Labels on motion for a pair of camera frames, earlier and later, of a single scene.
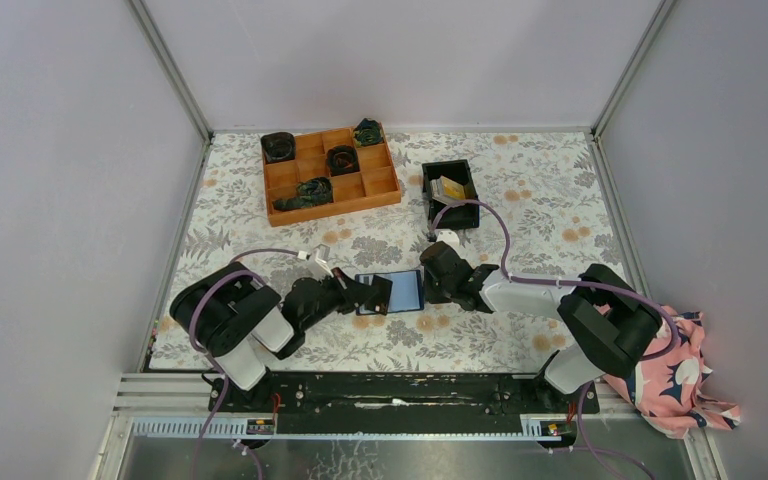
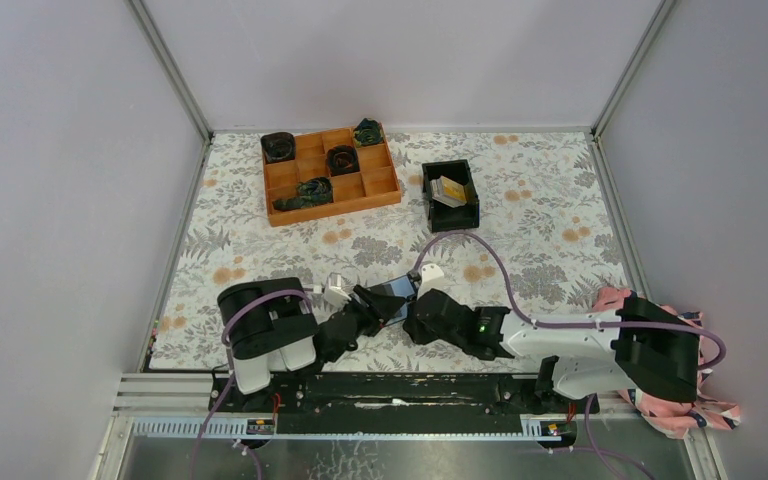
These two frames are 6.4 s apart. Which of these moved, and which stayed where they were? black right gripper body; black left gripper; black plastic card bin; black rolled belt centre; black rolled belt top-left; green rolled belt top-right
Moved: black left gripper; black right gripper body
Stayed: black plastic card bin; black rolled belt top-left; green rolled belt top-right; black rolled belt centre
